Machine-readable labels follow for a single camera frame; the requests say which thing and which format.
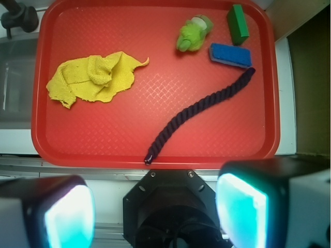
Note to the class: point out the blue sponge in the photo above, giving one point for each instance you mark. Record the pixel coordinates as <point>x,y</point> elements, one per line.
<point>230,55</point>

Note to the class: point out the green block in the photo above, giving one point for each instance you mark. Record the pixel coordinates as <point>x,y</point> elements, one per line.
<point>237,25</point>

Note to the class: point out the metal sink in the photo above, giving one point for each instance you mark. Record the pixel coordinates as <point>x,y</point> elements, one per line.
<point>18,59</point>

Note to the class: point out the green plush toy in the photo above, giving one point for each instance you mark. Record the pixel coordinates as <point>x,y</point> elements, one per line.
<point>192,35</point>

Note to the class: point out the yellow cloth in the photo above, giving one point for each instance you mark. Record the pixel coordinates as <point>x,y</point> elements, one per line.
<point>93,78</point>

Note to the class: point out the black octagonal mount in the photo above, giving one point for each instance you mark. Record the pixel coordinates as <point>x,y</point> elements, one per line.
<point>172,208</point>

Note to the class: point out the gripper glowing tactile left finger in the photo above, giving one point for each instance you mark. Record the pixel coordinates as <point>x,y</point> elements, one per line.
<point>47,212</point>

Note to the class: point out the red plastic tray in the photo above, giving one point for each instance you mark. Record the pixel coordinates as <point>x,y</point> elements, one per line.
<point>118,134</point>

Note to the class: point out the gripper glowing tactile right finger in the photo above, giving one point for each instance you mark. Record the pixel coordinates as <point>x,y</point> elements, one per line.
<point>278,202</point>

